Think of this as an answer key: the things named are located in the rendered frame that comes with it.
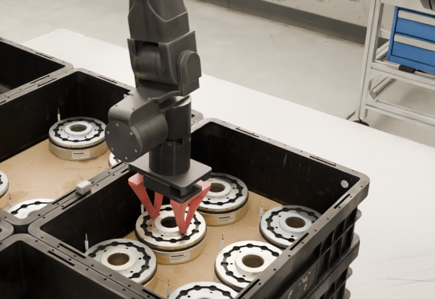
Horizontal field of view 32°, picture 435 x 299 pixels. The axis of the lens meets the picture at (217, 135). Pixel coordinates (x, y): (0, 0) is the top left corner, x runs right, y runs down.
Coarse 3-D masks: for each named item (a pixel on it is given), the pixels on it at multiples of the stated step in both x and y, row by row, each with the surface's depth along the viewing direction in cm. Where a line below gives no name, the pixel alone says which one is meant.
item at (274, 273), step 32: (192, 128) 120; (224, 128) 121; (320, 160) 113; (96, 192) 103; (352, 192) 105; (32, 224) 96; (320, 224) 98; (288, 256) 92; (128, 288) 86; (256, 288) 87
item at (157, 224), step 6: (162, 216) 109; (168, 216) 110; (174, 216) 110; (156, 222) 108; (156, 228) 107; (162, 228) 107; (168, 228) 107; (174, 228) 107; (168, 234) 106; (174, 234) 106
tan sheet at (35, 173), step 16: (48, 144) 133; (16, 160) 128; (32, 160) 128; (48, 160) 129; (64, 160) 129; (96, 160) 129; (16, 176) 124; (32, 176) 124; (48, 176) 124; (64, 176) 124; (80, 176) 125; (16, 192) 120; (32, 192) 120; (48, 192) 120; (64, 192) 120
